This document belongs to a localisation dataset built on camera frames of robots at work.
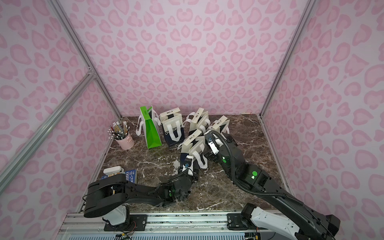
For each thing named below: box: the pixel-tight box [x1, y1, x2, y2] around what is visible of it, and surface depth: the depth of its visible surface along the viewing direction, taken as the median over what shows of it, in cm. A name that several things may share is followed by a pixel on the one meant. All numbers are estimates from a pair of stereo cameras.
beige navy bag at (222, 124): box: [210, 115, 230, 134], surface depth 81 cm
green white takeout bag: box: [135, 105, 162, 149], surface depth 92 cm
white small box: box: [103, 166, 124, 174], surface depth 90 cm
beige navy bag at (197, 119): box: [182, 107, 211, 132], surface depth 85 cm
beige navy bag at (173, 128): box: [159, 107, 185, 147], surface depth 87 cm
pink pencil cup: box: [107, 121, 135, 150], surface depth 95 cm
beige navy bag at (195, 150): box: [180, 138, 209, 171], surface depth 74 cm
